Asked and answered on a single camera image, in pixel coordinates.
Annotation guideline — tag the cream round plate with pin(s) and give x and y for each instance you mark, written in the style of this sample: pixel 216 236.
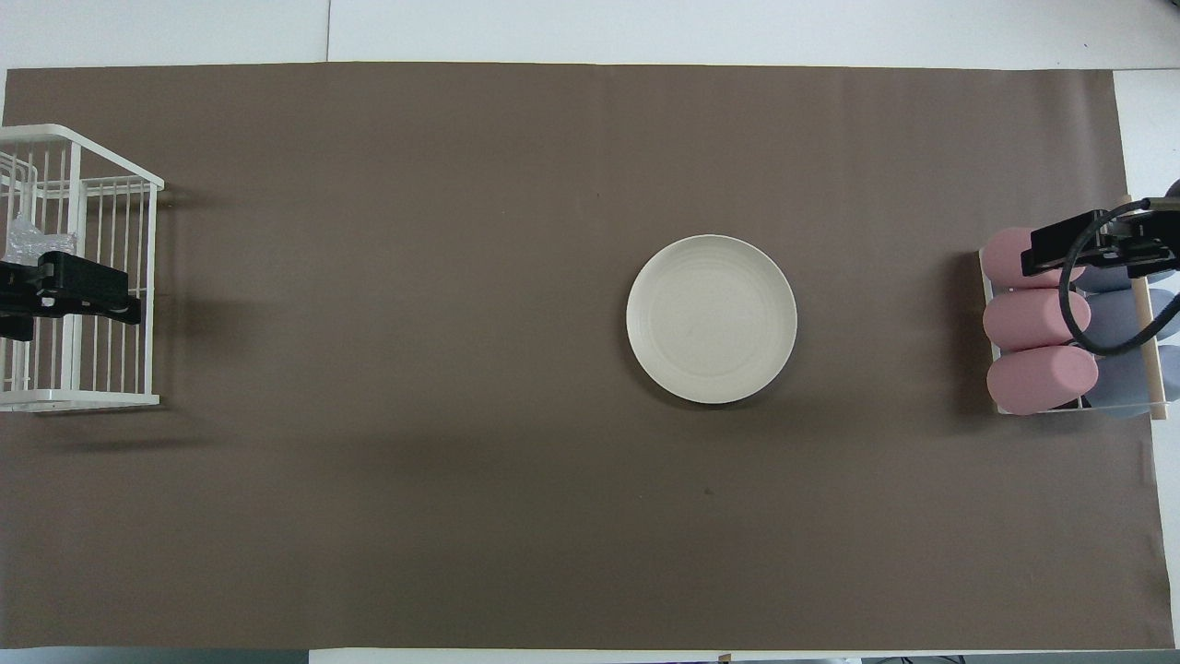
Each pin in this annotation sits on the cream round plate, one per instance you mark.
pixel 712 319

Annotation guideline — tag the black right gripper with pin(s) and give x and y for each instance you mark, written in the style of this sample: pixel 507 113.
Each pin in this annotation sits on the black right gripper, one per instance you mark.
pixel 1138 242

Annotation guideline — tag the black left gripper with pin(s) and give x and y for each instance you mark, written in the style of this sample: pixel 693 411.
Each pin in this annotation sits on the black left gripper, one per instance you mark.
pixel 17 295

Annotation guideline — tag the pink plastic cup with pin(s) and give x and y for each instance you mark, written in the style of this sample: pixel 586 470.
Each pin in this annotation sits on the pink plastic cup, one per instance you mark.
pixel 1005 258
pixel 1042 380
pixel 1028 321

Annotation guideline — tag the brown table mat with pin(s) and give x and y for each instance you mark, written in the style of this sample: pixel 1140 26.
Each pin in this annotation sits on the brown table mat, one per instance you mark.
pixel 461 369

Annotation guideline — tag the white cup holder rack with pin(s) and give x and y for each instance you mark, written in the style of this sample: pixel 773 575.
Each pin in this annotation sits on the white cup holder rack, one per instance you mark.
pixel 1152 369

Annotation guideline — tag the silver mesh sponge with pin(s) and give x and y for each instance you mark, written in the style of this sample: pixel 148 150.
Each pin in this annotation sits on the silver mesh sponge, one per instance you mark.
pixel 26 242

